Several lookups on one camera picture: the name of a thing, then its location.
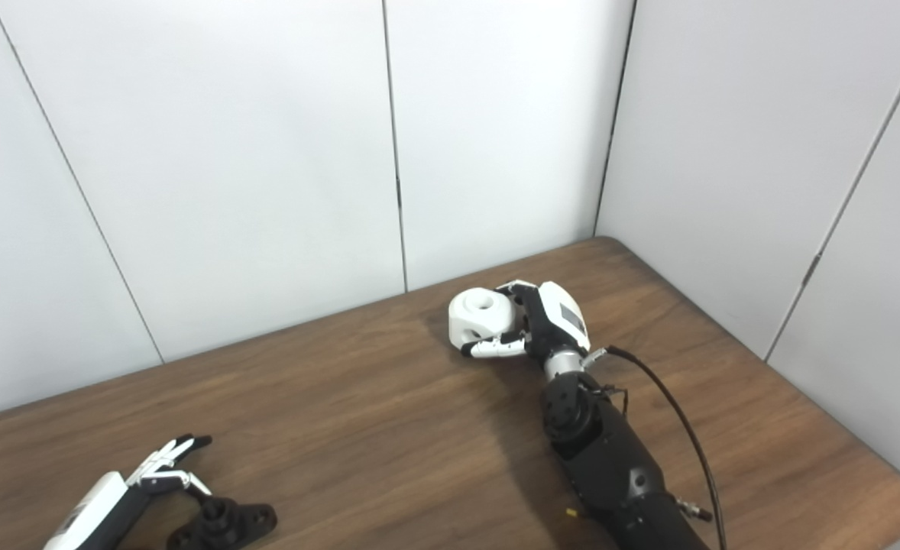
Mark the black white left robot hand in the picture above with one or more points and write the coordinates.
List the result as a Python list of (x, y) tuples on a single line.
[(98, 512)]

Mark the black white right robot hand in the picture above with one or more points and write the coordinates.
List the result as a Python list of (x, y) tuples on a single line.
[(557, 321)]

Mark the round white plastic piece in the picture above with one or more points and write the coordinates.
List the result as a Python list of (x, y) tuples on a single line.
[(477, 321)]

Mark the black flanged holder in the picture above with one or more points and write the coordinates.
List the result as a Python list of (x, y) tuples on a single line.
[(251, 523)]

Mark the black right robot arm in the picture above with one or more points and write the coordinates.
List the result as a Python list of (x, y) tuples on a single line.
[(610, 466)]

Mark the dark wall panel seam clip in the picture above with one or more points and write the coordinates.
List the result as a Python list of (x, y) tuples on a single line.
[(398, 187)]

